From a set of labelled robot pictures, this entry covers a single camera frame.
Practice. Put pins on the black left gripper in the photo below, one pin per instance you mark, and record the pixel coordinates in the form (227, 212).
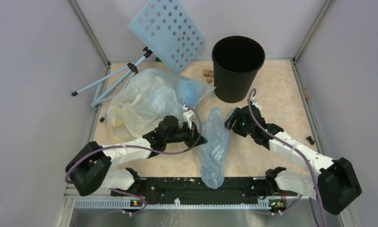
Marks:
(193, 136)

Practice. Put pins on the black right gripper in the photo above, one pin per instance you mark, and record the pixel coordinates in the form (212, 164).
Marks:
(236, 115)

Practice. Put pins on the translucent yellowish trash bag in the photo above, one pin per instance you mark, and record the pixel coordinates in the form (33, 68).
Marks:
(150, 96)

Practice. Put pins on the light blue trash bag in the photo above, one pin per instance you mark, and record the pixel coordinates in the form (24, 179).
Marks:
(213, 154)

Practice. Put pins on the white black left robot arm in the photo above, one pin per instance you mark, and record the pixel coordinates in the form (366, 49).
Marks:
(93, 167)

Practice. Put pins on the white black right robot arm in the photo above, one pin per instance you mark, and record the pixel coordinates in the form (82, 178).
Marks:
(333, 182)

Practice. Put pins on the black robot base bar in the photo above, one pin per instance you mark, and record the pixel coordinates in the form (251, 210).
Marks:
(193, 191)

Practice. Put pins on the black plastic trash bin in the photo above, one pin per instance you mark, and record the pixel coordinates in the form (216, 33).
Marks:
(236, 61)

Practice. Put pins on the light blue tripod legs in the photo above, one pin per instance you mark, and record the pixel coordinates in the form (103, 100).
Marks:
(132, 70)

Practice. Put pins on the small black clip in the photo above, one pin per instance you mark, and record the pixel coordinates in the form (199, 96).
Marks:
(310, 140)

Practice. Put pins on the light blue perforated stand plate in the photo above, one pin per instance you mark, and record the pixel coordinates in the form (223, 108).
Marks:
(168, 31)

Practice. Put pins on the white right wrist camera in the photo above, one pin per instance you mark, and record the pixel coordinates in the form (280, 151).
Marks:
(256, 104)

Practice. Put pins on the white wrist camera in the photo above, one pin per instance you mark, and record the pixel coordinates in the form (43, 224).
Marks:
(188, 115)
(256, 104)

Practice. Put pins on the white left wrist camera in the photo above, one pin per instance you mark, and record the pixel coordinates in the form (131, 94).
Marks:
(188, 115)

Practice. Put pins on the white slotted cable duct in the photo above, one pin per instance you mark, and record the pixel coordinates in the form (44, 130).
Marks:
(127, 204)

